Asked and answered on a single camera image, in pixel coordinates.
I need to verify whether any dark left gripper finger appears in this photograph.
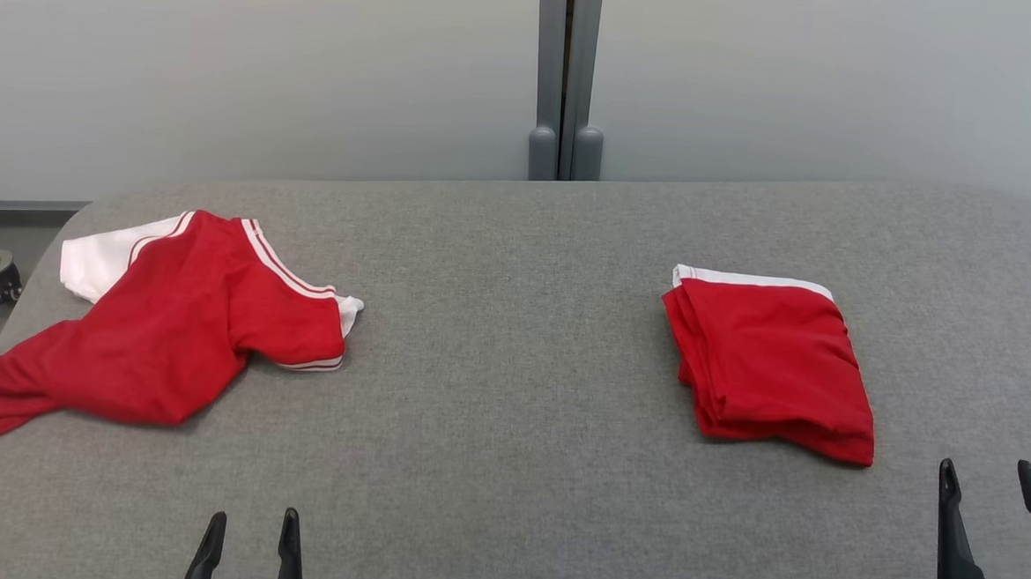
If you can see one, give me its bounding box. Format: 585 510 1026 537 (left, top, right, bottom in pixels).
180 509 229 579
274 508 310 579

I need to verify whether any red shirt with white stripes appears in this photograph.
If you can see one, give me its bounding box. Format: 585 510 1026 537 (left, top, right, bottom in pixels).
0 200 369 464

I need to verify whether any red white-trimmed garment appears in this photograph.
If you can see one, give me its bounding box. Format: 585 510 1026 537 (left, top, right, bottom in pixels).
653 263 884 469

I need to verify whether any grey baseboard strip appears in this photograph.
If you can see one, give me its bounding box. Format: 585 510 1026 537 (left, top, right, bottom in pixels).
0 197 90 220

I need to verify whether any grey partition frame post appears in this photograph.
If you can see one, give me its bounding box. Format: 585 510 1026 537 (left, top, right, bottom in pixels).
526 0 570 183
562 0 612 184

